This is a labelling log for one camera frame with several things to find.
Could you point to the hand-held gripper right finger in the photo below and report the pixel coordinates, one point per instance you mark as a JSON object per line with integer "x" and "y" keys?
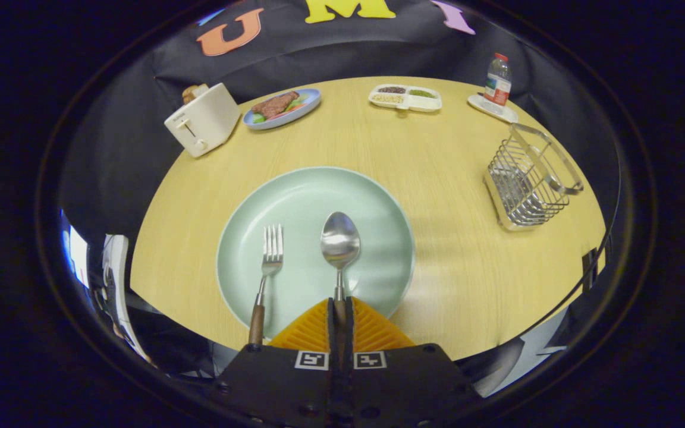
{"x": 408, "y": 386}

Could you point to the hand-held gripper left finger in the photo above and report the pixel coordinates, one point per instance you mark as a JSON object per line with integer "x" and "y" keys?
{"x": 277, "y": 386}

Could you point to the white side desk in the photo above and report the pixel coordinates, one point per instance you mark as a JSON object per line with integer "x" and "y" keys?
{"x": 119, "y": 279}

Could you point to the light green plate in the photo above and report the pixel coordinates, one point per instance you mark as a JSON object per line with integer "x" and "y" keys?
{"x": 301, "y": 196}

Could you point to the black table edge clamp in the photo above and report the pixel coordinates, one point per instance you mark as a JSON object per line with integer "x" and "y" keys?
{"x": 590, "y": 270}

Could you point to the lit monitor screen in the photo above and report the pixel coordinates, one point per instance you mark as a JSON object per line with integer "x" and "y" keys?
{"x": 78, "y": 255}

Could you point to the white toaster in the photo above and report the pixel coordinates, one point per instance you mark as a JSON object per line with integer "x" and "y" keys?
{"x": 209, "y": 122}

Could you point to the brown steak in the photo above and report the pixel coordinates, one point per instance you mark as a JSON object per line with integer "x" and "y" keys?
{"x": 274, "y": 104}

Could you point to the white divided dish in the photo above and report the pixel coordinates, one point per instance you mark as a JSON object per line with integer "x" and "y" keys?
{"x": 426, "y": 104}

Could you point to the blue plate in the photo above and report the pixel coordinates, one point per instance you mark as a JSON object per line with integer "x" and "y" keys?
{"x": 310, "y": 101}

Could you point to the white square coaster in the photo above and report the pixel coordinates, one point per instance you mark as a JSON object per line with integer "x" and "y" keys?
{"x": 506, "y": 113}

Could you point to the toasted bread slice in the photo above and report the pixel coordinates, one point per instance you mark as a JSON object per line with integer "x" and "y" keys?
{"x": 191, "y": 92}

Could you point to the plastic bottle with red cap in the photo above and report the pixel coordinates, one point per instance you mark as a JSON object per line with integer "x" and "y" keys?
{"x": 497, "y": 83}

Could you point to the black backdrop cloth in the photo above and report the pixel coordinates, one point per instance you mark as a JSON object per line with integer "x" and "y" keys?
{"x": 330, "y": 47}

